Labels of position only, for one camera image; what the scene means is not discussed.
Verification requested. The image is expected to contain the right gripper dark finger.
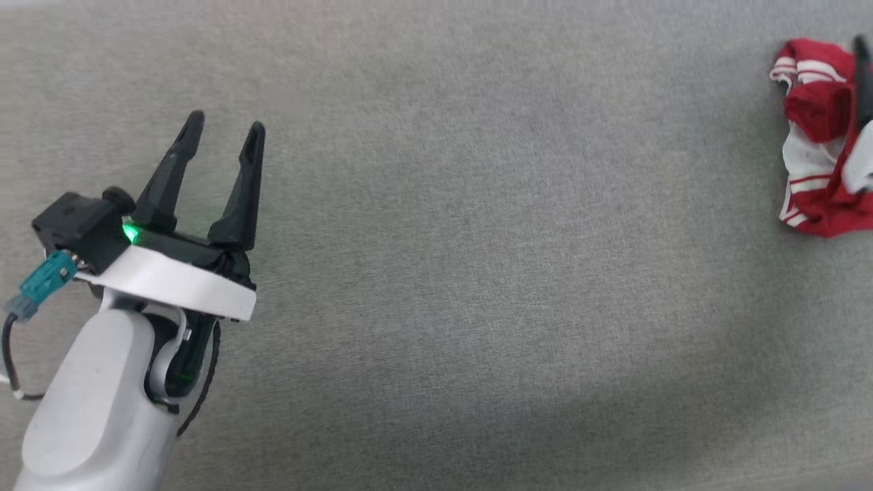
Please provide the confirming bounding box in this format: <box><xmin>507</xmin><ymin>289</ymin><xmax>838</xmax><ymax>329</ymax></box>
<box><xmin>853</xmin><ymin>35</ymin><xmax>873</xmax><ymax>133</ymax></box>

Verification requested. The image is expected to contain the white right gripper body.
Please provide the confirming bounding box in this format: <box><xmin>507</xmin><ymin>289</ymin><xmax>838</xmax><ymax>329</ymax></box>
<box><xmin>842</xmin><ymin>123</ymin><xmax>873</xmax><ymax>194</ymax></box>

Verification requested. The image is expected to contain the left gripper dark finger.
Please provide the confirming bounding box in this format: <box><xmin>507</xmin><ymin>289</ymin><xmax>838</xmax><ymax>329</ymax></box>
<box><xmin>133</xmin><ymin>110</ymin><xmax>205</xmax><ymax>233</ymax></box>
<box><xmin>208</xmin><ymin>121</ymin><xmax>267</xmax><ymax>250</ymax></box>

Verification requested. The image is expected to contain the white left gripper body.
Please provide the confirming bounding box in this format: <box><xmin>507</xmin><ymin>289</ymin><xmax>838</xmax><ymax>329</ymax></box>
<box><xmin>74</xmin><ymin>218</ymin><xmax>258</xmax><ymax>323</ymax></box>

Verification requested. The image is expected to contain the red and white garment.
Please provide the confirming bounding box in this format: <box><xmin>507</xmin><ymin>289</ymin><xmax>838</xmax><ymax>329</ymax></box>
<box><xmin>769</xmin><ymin>38</ymin><xmax>873</xmax><ymax>238</ymax></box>

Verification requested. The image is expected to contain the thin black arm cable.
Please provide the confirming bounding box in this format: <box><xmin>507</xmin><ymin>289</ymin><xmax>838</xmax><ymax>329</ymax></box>
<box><xmin>175</xmin><ymin>319</ymin><xmax>223</xmax><ymax>438</ymax></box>

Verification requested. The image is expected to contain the teal cable connector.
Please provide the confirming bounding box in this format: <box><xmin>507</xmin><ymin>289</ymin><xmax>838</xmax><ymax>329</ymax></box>
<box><xmin>5</xmin><ymin>250</ymin><xmax>78</xmax><ymax>322</ymax></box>

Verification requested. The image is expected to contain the thin black camera cable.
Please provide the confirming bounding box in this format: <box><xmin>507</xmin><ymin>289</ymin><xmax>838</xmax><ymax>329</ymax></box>
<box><xmin>0</xmin><ymin>312</ymin><xmax>46</xmax><ymax>403</ymax></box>

